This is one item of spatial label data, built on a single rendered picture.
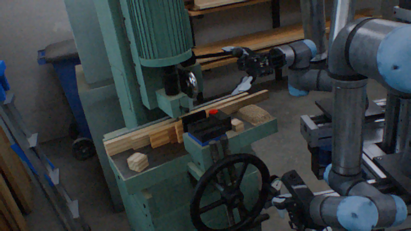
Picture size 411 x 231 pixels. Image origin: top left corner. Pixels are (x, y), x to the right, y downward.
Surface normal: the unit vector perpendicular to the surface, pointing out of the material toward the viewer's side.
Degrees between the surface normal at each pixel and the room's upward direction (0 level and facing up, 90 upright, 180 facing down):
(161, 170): 90
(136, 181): 90
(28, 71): 90
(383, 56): 74
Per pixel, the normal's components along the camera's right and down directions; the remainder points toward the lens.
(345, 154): -0.44, 0.46
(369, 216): 0.36, -0.17
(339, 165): -0.73, 0.40
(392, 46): -0.83, -0.30
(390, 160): -0.13, -0.89
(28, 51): 0.36, 0.37
